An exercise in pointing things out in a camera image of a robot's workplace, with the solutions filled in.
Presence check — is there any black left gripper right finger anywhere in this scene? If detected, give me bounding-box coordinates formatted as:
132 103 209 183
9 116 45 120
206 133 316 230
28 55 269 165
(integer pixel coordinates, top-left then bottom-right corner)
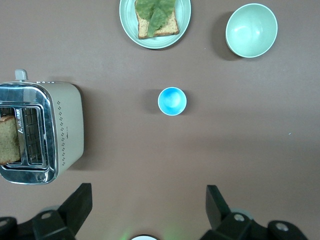
199 185 272 240

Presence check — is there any brown table cover mat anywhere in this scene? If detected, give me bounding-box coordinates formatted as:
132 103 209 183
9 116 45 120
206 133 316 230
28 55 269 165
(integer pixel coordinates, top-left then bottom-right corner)
0 0 320 240

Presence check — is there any pale green plate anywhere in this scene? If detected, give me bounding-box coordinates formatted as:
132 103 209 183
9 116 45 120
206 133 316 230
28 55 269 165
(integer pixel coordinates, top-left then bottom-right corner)
119 0 192 50

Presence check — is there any brown bread slice in toaster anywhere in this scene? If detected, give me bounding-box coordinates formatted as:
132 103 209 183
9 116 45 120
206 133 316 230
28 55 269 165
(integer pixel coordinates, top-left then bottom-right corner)
0 115 21 165

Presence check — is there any green lettuce leaf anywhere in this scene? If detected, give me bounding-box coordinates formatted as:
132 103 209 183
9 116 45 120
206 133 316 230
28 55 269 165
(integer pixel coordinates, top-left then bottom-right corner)
135 0 176 38

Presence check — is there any pale green bowl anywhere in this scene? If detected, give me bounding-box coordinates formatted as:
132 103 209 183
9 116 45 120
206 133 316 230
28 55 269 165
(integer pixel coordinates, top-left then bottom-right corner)
225 3 279 59

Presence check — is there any bread slice under lettuce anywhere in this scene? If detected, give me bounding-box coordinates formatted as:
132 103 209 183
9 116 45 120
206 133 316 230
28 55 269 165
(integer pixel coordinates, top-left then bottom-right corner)
134 0 180 40

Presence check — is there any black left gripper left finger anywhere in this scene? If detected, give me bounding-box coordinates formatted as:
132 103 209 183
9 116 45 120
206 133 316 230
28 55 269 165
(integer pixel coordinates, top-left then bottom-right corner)
31 183 93 240

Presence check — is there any beige and chrome toaster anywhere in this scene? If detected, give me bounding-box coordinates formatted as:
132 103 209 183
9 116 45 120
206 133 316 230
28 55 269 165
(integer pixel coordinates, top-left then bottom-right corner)
0 69 85 185

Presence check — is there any blue plastic cup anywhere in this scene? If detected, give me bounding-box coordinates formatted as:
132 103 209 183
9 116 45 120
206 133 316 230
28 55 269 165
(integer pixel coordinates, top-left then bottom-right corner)
157 86 188 117

